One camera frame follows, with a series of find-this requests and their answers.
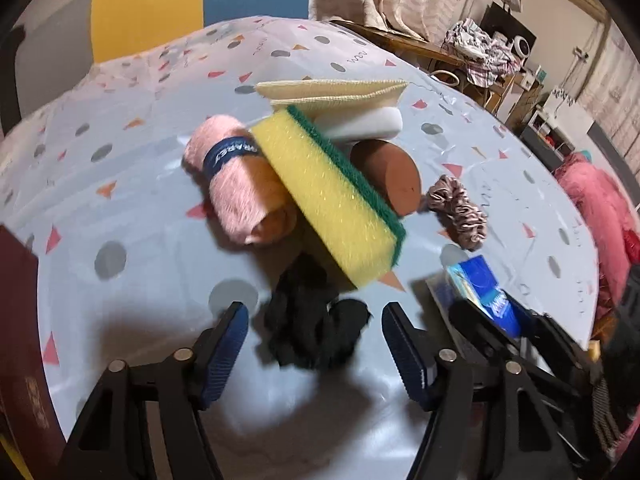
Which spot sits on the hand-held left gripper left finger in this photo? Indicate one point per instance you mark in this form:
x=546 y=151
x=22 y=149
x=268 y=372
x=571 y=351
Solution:
x=225 y=355

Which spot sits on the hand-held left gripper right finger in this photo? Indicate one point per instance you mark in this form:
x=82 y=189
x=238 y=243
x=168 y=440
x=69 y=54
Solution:
x=402 y=355

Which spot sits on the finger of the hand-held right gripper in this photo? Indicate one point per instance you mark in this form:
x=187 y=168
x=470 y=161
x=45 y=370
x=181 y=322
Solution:
x=482 y=325
x=555 y=332

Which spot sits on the blue packet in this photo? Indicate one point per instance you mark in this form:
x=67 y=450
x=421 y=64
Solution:
x=487 y=285

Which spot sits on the black cloth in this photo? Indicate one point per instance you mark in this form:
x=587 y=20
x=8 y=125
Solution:
x=310 y=320

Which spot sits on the white foam sponge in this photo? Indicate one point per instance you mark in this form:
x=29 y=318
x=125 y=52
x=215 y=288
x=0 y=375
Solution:
x=370 y=122

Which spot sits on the beige mesh cloth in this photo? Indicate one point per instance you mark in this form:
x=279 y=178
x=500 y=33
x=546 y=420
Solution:
x=325 y=92

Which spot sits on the pink striped scrunchie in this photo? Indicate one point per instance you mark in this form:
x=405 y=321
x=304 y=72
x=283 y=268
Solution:
x=457 y=210

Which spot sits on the pink fluffy blanket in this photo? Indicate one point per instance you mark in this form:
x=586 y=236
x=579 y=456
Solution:
x=595 y=200

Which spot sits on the pink rolled towel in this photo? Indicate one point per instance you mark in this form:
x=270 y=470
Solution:
x=235 y=180

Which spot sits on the yellow and green sponge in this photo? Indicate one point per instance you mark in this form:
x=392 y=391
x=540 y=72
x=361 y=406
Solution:
x=330 y=195

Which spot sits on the brown round sponge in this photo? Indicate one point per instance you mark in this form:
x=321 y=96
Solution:
x=390 y=175

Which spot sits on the patterned plastic tablecloth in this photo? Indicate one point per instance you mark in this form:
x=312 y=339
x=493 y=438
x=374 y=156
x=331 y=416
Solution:
x=125 y=170

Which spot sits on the white cabinet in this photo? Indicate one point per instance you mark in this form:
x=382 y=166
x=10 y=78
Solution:
x=570 y=112

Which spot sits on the pale side curtain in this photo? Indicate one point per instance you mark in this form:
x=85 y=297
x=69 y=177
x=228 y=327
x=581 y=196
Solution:
x=617 y=85

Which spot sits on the pile of clothes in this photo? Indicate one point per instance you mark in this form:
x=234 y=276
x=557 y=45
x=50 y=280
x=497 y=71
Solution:
x=480 y=50

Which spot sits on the small white fan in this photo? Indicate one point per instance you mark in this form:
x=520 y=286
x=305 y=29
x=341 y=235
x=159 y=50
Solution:
x=522 y=47

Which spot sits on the wooden desk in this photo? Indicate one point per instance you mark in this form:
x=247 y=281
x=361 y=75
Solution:
x=425 y=50

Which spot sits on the black monitor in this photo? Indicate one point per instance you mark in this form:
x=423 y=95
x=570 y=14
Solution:
x=505 y=22

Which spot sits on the grey yellow blue chair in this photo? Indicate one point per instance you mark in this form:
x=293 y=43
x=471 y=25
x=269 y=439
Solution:
x=145 y=5

